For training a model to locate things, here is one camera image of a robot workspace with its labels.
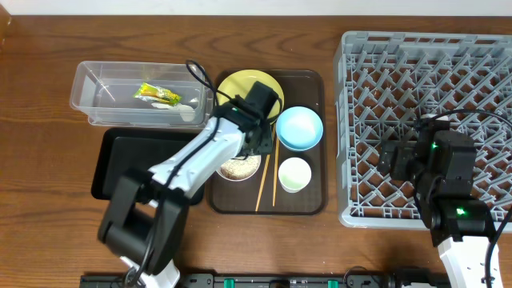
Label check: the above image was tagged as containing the green orange snack wrapper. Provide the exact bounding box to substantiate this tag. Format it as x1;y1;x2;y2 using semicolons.
134;82;182;106

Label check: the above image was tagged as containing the grey dishwasher rack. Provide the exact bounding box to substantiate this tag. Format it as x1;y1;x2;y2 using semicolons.
334;31;511;230

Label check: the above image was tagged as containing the white tissue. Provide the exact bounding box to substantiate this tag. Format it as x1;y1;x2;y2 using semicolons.
151;102;195;122

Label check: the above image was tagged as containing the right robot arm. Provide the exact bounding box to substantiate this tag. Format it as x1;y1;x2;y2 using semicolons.
377;116;503;287

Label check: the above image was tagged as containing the left wooden chopstick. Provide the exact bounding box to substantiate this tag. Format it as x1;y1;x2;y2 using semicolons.
254;124;276;212

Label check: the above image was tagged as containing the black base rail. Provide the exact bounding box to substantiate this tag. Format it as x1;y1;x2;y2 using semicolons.
78;272;441;288

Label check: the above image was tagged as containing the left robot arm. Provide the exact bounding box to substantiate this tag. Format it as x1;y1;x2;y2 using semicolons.
98;99;276;287

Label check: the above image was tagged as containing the clear plastic bin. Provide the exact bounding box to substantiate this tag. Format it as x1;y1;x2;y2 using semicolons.
70;61;213;129

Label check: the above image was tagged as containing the white bowl with residue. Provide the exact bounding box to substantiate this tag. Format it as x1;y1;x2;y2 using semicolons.
217;155;261;182

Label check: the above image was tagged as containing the light blue bowl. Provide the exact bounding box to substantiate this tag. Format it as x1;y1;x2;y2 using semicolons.
276;106;324;152

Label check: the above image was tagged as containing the small pale green cup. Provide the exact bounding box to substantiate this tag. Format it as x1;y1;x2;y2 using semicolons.
278;158;312;194

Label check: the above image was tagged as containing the right wooden chopstick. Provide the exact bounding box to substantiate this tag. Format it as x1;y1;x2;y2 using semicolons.
272;135;280;207

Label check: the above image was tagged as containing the black plastic bin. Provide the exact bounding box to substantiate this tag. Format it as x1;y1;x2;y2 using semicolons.
91;127;195;200

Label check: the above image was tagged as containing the dark brown serving tray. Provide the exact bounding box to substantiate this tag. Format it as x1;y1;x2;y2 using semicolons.
207;70;327;215

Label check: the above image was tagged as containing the wooden chopstick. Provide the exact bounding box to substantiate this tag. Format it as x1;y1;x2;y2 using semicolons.
254;124;276;212
272;135;280;207

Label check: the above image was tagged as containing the yellow plate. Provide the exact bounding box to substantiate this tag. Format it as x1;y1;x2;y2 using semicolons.
218;70;285;118

